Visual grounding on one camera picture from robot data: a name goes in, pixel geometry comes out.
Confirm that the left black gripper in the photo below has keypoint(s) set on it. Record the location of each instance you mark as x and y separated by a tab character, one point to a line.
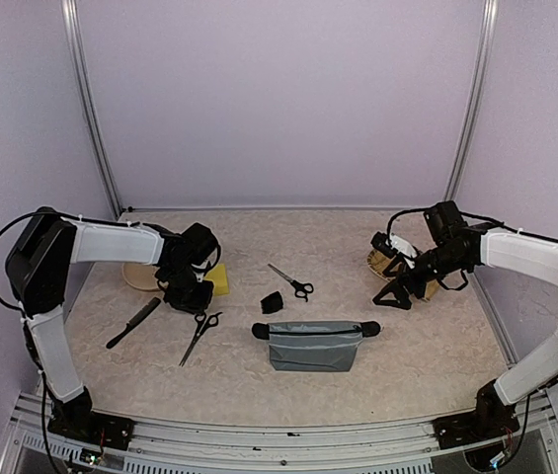
196	306

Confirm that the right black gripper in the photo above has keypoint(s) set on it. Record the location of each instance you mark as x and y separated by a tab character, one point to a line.
404	275

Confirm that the black scissors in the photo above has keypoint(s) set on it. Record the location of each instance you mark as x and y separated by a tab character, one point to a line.
302	290
203	323

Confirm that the grey zip pouch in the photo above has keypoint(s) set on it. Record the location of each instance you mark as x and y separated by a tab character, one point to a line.
314	346

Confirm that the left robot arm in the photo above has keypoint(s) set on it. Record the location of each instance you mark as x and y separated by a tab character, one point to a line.
52	243

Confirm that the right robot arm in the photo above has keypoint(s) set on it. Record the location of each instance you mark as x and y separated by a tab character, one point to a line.
518	273

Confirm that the black comb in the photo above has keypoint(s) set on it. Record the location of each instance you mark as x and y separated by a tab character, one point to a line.
136	320

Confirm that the woven bamboo tray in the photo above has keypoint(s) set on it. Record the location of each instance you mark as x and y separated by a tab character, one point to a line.
379	265

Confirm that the yellow sponge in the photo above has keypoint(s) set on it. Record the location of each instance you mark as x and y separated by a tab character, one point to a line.
218	276

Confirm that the beige round plate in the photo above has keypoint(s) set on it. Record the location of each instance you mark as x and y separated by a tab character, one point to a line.
140	277

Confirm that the black clipper guard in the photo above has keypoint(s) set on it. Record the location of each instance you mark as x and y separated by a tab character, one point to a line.
272	303

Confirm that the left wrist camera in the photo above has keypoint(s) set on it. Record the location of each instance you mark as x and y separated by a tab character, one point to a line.
200	271

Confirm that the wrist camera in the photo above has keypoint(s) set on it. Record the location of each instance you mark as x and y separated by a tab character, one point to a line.
200	271
391	245

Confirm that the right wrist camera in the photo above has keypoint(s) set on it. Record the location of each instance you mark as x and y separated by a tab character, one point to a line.
391	245

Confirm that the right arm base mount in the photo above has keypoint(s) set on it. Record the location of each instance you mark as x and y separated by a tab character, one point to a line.
490	418

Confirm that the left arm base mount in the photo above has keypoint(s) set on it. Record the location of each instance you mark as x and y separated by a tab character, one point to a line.
77	420

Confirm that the aluminium front rail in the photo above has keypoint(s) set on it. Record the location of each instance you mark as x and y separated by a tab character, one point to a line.
161	446

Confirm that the right aluminium frame post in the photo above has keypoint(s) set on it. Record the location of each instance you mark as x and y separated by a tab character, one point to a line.
473	106

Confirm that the aluminium frame post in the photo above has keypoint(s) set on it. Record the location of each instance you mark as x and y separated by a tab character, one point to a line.
473	106
75	42

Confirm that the left aluminium frame post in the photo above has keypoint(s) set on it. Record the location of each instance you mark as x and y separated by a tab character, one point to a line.
75	42

